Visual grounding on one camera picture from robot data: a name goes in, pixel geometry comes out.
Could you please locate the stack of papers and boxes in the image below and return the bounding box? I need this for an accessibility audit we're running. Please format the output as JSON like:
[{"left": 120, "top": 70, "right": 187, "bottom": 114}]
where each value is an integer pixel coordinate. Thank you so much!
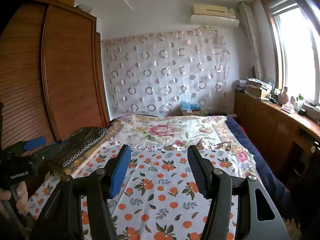
[{"left": 235, "top": 77, "right": 272, "bottom": 99}]

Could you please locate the navy circle-patterned garment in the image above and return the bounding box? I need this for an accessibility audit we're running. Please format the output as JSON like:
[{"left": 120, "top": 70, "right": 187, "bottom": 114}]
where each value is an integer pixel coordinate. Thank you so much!
[{"left": 49, "top": 126, "right": 107, "bottom": 176}]

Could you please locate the window with frame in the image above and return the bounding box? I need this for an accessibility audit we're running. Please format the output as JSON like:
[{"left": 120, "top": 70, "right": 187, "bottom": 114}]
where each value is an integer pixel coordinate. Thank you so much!
[{"left": 261, "top": 0, "right": 319, "bottom": 105}]

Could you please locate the floral quilt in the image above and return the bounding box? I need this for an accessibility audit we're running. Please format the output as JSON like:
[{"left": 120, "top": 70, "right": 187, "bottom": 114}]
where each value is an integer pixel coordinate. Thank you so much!
[{"left": 107, "top": 115, "right": 257, "bottom": 178}]

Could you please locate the dark blue blanket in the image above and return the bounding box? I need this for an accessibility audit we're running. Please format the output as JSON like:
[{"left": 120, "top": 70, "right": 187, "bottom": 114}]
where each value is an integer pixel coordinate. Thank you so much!
[{"left": 225, "top": 117, "right": 290, "bottom": 203}]

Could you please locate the person's left hand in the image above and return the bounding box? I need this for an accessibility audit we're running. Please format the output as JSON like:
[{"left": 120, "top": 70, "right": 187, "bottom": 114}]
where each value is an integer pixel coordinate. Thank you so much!
[{"left": 0, "top": 180, "right": 30, "bottom": 217}]

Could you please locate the wooden sideboard cabinet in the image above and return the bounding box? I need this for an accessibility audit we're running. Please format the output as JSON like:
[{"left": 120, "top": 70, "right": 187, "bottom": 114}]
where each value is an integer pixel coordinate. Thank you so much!
[{"left": 234, "top": 90, "right": 319, "bottom": 175}]

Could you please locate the pink ceramic figurine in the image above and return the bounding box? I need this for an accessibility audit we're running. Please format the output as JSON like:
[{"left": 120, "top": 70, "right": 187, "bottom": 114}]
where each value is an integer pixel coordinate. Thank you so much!
[{"left": 278, "top": 86, "right": 289, "bottom": 105}]

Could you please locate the wall air conditioner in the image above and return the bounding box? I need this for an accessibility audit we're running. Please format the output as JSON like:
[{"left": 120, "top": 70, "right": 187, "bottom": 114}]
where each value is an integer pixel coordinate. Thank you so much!
[{"left": 191, "top": 3, "right": 240, "bottom": 28}]

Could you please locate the cardboard box with blue bag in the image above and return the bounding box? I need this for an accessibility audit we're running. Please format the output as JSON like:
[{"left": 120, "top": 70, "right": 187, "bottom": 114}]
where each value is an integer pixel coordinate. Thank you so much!
[{"left": 181, "top": 101, "right": 201, "bottom": 116}]

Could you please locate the brown wooden louvered wardrobe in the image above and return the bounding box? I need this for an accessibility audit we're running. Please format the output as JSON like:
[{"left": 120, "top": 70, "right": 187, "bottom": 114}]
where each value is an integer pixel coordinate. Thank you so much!
[{"left": 1, "top": 0, "right": 110, "bottom": 148}]

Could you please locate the sheer circle-patterned curtain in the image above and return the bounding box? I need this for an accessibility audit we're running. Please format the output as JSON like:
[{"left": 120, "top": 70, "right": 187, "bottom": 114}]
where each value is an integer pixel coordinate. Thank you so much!
[{"left": 106, "top": 29, "right": 230, "bottom": 115}]

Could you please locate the beige window curtain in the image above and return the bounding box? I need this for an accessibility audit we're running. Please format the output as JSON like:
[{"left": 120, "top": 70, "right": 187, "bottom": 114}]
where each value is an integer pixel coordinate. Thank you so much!
[{"left": 239, "top": 2, "right": 264, "bottom": 80}]

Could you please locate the green cap bottle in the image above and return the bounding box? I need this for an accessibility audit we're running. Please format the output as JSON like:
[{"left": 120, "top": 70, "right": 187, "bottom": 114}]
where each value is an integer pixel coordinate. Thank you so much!
[{"left": 296, "top": 94, "right": 304, "bottom": 111}]

